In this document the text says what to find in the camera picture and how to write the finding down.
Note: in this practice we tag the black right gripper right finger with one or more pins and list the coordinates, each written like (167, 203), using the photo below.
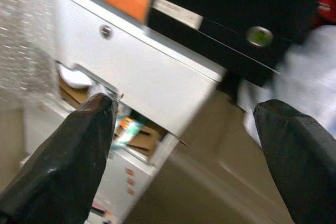
(302, 166)

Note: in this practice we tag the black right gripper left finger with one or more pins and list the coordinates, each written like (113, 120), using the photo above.
(60, 163)

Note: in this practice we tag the colourful printed packet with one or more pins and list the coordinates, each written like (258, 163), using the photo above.
(128, 129)

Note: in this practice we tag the white rounded item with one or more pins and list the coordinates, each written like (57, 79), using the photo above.
(73, 77)

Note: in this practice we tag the white cloth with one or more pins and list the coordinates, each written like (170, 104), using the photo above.
(309, 77)

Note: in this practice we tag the brown cardboard piece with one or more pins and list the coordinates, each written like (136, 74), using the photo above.
(147, 140)

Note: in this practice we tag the white drawer cabinet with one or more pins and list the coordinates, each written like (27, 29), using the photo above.
(157, 77)

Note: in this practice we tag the red object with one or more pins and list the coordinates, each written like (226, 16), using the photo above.
(328, 3)

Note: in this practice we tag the black computer case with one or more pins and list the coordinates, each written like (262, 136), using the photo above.
(223, 3)

